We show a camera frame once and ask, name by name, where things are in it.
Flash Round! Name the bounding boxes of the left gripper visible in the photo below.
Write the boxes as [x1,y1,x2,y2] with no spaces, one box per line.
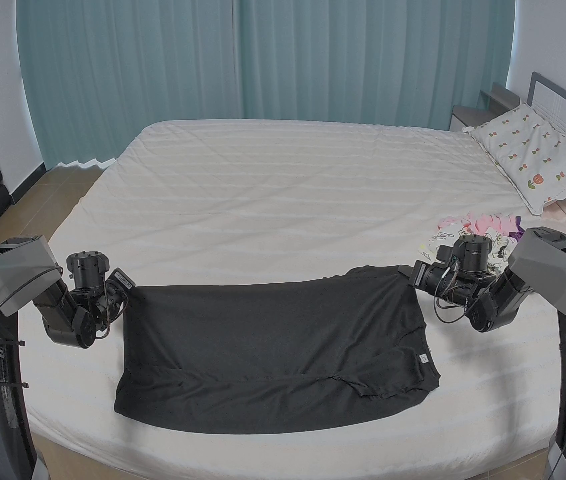
[96,266,137,322]

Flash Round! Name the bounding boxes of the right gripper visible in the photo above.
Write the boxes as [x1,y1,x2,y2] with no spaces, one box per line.
[397,260,460,301]

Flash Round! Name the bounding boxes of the black T-shirt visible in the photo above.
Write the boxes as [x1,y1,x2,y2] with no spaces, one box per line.
[114,264,443,435]

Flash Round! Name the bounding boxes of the bed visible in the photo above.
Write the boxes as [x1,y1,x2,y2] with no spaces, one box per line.
[13,71,566,474]

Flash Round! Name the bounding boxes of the white printed garment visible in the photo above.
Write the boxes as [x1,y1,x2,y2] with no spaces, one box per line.
[415,223,514,269]

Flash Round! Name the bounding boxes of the pink garment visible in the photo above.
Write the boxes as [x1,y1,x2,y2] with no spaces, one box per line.
[438,212,521,234]

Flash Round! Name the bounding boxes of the white printed pillow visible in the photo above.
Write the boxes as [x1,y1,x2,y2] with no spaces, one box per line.
[465,104,566,215]

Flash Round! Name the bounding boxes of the grey bedside table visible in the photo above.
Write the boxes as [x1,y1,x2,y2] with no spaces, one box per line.
[450,82,521,131]

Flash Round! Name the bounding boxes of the blue-green curtain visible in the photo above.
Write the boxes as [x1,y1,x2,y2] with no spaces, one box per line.
[238,0,516,129]
[17,0,243,166]

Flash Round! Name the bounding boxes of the black cable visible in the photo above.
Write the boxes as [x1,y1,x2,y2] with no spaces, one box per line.
[0,265,65,386]
[432,288,471,325]

